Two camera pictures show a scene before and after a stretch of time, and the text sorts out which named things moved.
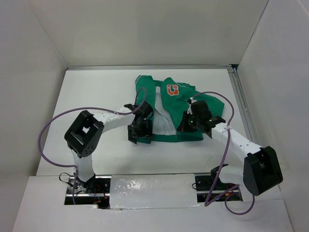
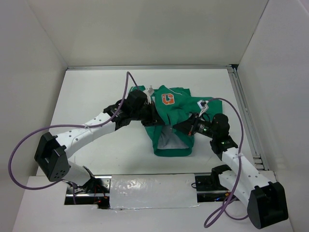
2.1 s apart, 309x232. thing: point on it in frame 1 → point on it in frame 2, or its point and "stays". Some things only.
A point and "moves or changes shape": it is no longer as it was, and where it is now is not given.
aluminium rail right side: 248,120 stays
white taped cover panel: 153,191 stays
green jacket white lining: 169,100 moves or changes shape
